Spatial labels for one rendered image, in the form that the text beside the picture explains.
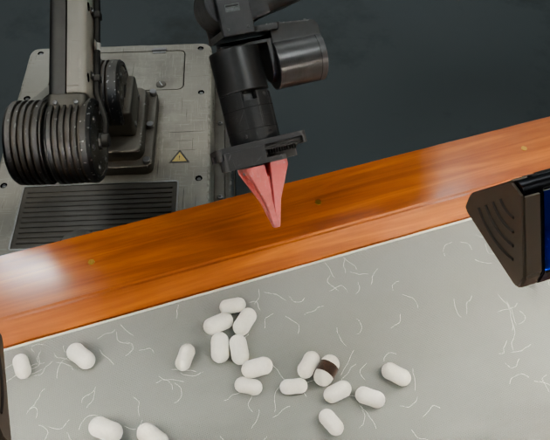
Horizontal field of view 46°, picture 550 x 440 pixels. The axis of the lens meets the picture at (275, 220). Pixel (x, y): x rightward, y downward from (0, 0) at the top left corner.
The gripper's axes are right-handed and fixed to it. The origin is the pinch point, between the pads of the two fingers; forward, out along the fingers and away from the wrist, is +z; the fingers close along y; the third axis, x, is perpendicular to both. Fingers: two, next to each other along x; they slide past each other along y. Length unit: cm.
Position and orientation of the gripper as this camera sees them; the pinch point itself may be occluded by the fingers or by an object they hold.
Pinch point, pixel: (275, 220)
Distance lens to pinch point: 73.7
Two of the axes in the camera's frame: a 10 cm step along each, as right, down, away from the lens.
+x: -2.1, -0.4, 9.8
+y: 9.5, -2.5, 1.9
